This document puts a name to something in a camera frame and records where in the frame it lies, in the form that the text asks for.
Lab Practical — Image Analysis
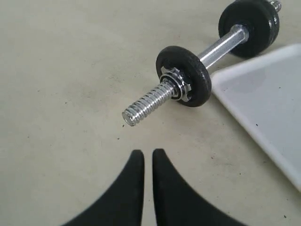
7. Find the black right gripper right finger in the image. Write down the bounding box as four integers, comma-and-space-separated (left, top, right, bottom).
152, 149, 238, 226

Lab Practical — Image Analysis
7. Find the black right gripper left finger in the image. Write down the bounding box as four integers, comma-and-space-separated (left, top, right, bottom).
65, 150, 144, 226

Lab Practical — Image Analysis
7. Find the chrome dumbbell bar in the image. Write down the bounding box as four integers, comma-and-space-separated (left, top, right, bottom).
121, 0, 282, 128

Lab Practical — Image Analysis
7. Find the black weight plate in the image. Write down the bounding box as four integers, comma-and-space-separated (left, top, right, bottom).
218, 0, 262, 58
156, 46, 212, 107
255, 0, 282, 53

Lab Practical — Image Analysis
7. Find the chrome spin-lock collar nut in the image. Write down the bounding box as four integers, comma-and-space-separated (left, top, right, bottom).
159, 66, 192, 102

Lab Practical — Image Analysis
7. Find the white plastic tray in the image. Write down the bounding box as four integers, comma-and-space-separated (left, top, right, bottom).
212, 43, 301, 190

